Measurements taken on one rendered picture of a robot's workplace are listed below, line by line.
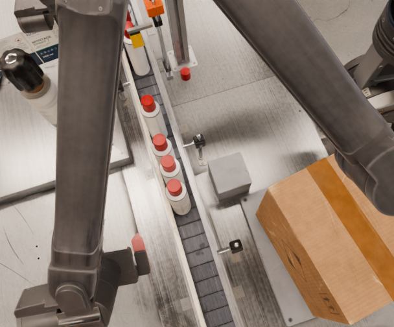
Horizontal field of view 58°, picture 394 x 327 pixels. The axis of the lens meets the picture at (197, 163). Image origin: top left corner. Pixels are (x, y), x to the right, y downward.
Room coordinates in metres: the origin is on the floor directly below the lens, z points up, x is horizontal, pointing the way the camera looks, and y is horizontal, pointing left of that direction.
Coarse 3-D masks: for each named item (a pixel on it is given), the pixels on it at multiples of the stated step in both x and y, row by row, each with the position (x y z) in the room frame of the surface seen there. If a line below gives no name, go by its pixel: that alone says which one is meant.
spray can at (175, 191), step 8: (168, 184) 0.24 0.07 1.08; (176, 184) 0.24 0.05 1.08; (184, 184) 0.25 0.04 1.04; (168, 192) 0.23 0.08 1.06; (176, 192) 0.22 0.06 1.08; (184, 192) 0.23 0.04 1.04; (176, 200) 0.22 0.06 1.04; (184, 200) 0.22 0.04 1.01; (176, 208) 0.22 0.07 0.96; (184, 208) 0.22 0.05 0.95
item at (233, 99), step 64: (192, 0) 1.02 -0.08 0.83; (256, 64) 0.70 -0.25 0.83; (128, 128) 0.53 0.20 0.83; (192, 128) 0.50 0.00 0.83; (256, 128) 0.46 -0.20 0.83; (128, 192) 0.32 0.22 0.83; (0, 256) 0.19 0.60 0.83; (256, 256) 0.08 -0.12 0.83; (0, 320) 0.02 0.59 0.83; (128, 320) -0.03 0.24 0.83; (192, 320) -0.06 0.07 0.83; (256, 320) -0.08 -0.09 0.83; (320, 320) -0.10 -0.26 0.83; (384, 320) -0.13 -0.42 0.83
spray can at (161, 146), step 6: (156, 138) 0.36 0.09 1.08; (162, 138) 0.36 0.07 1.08; (156, 144) 0.35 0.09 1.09; (162, 144) 0.35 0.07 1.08; (168, 144) 0.36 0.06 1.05; (156, 150) 0.35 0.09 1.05; (162, 150) 0.34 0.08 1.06; (168, 150) 0.35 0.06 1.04; (156, 156) 0.34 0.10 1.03; (162, 156) 0.33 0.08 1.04; (174, 156) 0.35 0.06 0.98
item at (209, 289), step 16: (144, 48) 0.80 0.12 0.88; (144, 80) 0.67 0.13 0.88; (160, 96) 0.60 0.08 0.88; (176, 144) 0.43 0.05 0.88; (192, 208) 0.23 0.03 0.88; (176, 224) 0.19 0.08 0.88; (192, 224) 0.18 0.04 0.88; (192, 240) 0.14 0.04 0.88; (192, 256) 0.10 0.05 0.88; (208, 256) 0.09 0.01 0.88; (192, 272) 0.06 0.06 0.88; (208, 272) 0.05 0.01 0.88; (208, 288) 0.01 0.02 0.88; (208, 304) -0.02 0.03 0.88; (224, 304) -0.03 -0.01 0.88; (208, 320) -0.06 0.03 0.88; (224, 320) -0.07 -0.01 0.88
